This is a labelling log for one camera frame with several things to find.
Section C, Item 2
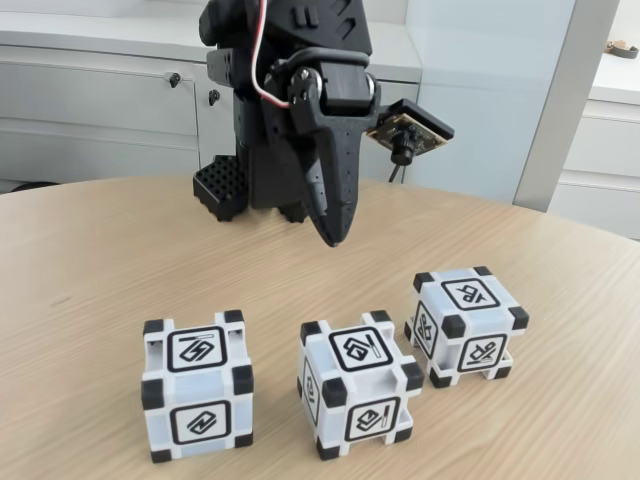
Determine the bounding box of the white cabinet with doors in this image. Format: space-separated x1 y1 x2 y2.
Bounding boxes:
0 14 424 196

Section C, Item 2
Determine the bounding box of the white drawer unit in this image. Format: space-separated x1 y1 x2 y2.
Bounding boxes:
554 49 640 229

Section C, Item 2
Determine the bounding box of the black camera module on bracket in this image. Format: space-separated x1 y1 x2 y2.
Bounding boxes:
367 98 455 166

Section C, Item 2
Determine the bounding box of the black perforated base block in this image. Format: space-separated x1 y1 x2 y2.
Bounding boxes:
192 154 250 224

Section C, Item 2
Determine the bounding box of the white cube with lightning symbol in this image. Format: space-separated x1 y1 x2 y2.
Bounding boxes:
141 309 255 464

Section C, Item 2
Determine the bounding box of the white cube with crossed symbol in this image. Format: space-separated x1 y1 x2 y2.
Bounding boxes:
405 266 530 389

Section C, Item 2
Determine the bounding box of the white cube with stacked-squares symbol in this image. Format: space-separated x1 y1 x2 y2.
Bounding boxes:
299 310 425 461

